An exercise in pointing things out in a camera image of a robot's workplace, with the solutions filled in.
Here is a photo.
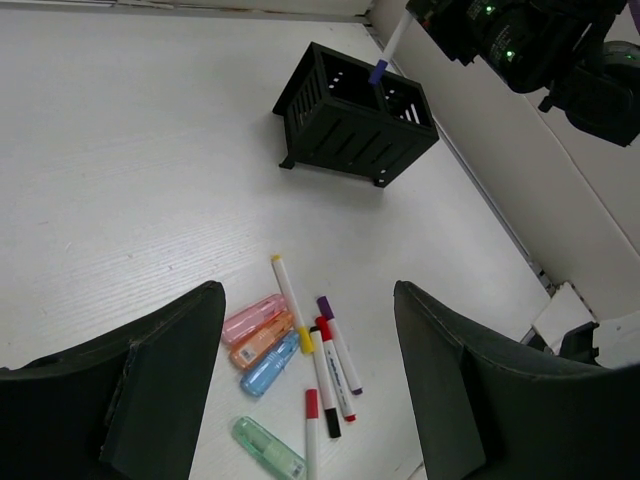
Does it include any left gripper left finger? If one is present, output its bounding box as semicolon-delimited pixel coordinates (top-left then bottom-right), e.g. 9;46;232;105
1;281;226;479

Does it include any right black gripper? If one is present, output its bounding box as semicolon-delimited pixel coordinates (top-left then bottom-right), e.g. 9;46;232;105
406;0;625;94

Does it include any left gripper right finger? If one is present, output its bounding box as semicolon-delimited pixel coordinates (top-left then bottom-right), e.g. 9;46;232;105
394;281;639;479

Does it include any purple capped marker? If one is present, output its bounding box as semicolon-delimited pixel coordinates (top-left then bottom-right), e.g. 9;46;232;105
316;296;363;396

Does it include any blue capped marker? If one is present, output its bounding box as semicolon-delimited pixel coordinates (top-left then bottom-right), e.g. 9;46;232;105
368;10;413;86

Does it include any black capped marker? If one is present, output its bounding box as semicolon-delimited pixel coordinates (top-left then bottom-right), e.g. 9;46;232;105
310;326;341;439

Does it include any red capped marker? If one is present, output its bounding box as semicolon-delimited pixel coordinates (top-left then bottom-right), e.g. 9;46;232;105
315;316;356;423

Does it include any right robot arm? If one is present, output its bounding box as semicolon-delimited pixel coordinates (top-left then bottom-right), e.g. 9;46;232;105
406;0;639;147

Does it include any blue highlighter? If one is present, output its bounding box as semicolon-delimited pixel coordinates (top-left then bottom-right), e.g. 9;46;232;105
240;330;299;398

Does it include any orange highlighter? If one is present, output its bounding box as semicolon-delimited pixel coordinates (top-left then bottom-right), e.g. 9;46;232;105
230;311;294;370

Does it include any green highlighter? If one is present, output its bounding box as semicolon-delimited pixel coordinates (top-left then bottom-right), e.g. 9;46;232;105
232;416;307;480

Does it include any pink highlighter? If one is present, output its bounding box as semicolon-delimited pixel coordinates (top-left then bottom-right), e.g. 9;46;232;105
221;294;286;345

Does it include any long red marker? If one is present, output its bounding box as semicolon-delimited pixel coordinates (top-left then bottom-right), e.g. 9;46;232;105
305;389;320;480

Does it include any yellow capped marker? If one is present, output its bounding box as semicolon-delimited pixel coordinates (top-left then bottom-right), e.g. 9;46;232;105
271;255;314;354

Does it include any black slatted pen holder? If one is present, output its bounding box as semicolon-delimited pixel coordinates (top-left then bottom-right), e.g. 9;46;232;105
272;42;439;188

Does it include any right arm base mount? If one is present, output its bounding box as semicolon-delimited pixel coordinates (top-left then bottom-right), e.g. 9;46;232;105
521;282;639;368

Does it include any aluminium rail right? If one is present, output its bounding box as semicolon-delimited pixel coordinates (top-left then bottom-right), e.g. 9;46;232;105
371;27;557;297

